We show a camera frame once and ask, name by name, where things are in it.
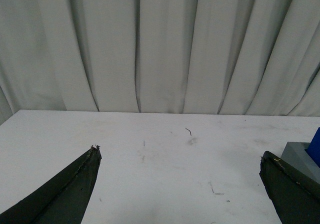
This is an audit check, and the blue part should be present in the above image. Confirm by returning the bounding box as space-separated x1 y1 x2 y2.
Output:
306 127 320 167

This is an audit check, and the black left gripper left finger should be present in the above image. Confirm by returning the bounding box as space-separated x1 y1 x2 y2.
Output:
0 146 102 224

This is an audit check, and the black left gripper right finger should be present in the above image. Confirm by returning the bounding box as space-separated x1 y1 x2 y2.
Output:
259 151 320 224

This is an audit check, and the gray base block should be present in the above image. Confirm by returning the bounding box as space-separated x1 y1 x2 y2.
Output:
281 142 320 183

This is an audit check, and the white pleated curtain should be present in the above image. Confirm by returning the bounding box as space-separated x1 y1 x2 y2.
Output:
0 0 320 122

